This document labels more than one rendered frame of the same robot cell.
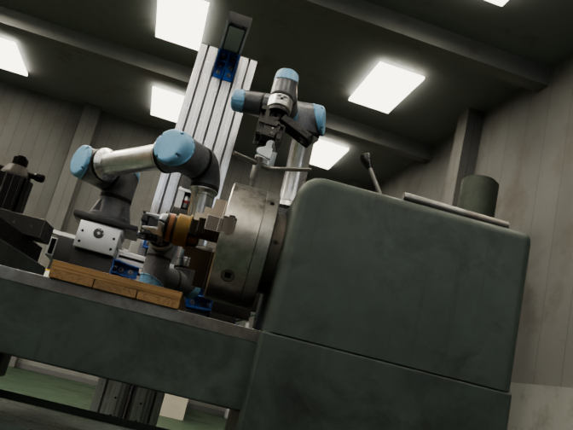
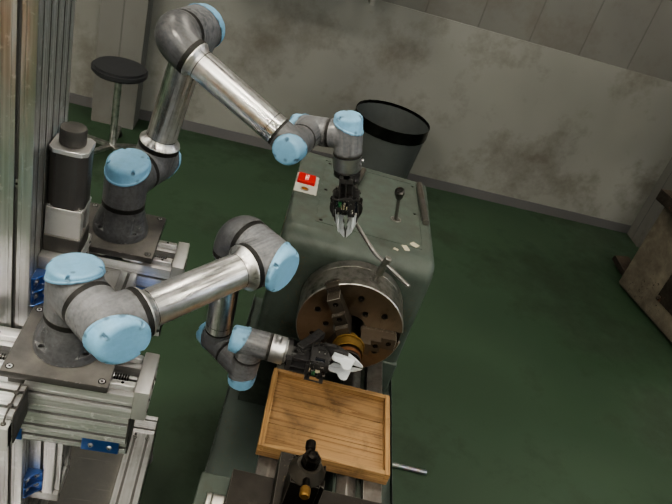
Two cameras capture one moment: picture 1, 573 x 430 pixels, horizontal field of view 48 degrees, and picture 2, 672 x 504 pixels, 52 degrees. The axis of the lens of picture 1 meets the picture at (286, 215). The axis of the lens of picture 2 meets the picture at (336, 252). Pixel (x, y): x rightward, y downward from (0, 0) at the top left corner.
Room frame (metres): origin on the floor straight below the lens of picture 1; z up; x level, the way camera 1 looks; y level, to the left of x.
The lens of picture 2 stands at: (1.82, 1.74, 2.29)
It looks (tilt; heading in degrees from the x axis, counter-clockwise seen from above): 32 degrees down; 268
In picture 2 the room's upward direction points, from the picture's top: 18 degrees clockwise
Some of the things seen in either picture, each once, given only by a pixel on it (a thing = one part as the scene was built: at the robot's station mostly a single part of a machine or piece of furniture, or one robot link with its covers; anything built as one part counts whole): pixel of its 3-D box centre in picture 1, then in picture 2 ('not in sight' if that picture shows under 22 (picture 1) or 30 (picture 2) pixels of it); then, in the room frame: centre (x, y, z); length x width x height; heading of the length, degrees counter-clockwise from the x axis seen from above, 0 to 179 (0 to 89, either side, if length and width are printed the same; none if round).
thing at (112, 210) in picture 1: (112, 210); (70, 327); (2.29, 0.62, 1.21); 0.15 x 0.15 x 0.10
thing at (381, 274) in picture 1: (379, 290); (347, 250); (1.72, -0.29, 1.06); 0.59 x 0.48 x 0.39; 94
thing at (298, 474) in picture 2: (16, 171); (307, 468); (1.70, 0.74, 1.13); 0.08 x 0.08 x 0.03
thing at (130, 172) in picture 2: not in sight; (128, 177); (2.37, 0.13, 1.33); 0.13 x 0.12 x 0.14; 79
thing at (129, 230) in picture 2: not in sight; (122, 214); (2.38, 0.13, 1.21); 0.15 x 0.15 x 0.10
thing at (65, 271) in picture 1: (124, 293); (327, 423); (1.65, 0.35, 0.88); 0.36 x 0.30 x 0.04; 4
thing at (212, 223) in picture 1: (211, 228); (379, 339); (1.57, 0.17, 1.09); 0.12 x 0.11 x 0.05; 4
